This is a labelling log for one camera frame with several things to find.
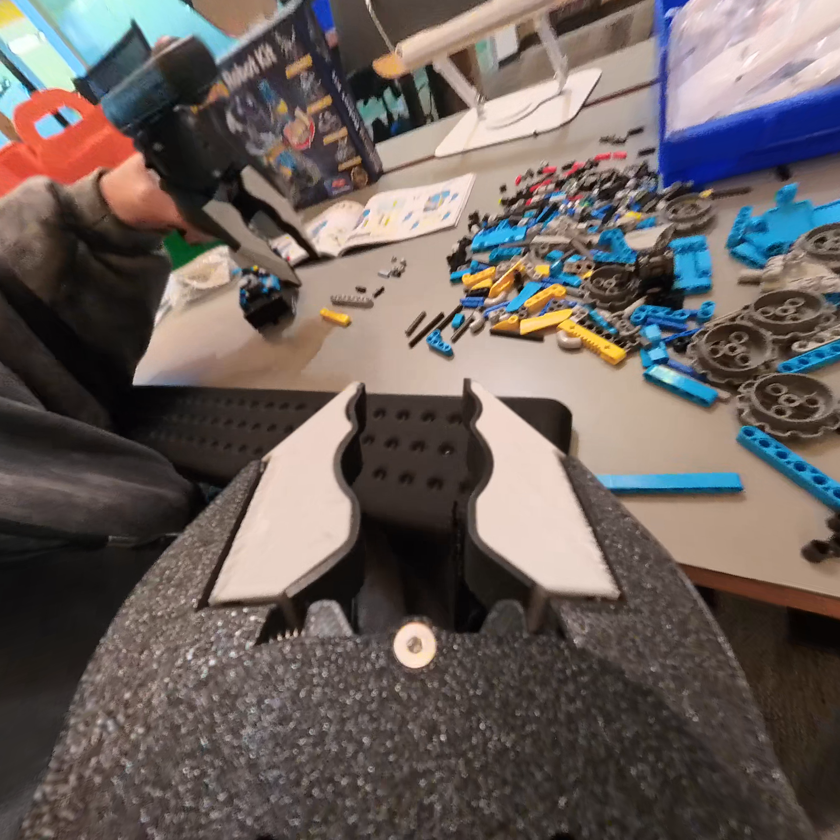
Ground dark blue kit box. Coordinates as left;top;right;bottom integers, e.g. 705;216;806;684
217;0;385;211

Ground partly built blue toy robot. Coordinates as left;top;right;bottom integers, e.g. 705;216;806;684
238;266;299;332

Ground large light blue frame piece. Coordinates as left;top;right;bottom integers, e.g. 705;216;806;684
725;184;840;270

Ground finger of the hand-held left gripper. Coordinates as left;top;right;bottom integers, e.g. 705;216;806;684
233;168;317;261
190;197;303;287

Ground person's left forearm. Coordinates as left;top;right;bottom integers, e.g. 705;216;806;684
0;169;173;421

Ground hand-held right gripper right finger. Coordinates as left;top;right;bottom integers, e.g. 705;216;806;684
461;378;622;632

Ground crumpled clear plastic bag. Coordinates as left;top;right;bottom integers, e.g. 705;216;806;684
161;252;240;309

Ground pile of clear plastic bags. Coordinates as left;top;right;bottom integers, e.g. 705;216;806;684
669;0;840;132

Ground red plastic bin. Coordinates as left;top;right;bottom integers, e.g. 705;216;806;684
0;88;135;193

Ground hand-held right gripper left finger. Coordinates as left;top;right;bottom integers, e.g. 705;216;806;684
197;382;367;632

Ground pile of toy building pieces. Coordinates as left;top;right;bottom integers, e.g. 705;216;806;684
403;128;840;564

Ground blue plastic bin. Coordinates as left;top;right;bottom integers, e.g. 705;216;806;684
656;0;840;191

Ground person's left hand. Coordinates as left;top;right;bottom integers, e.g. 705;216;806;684
97;153;193;234

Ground instruction booklet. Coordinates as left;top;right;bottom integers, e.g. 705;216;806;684
272;172;476;263

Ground grey desk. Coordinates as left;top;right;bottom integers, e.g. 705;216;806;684
131;39;840;618

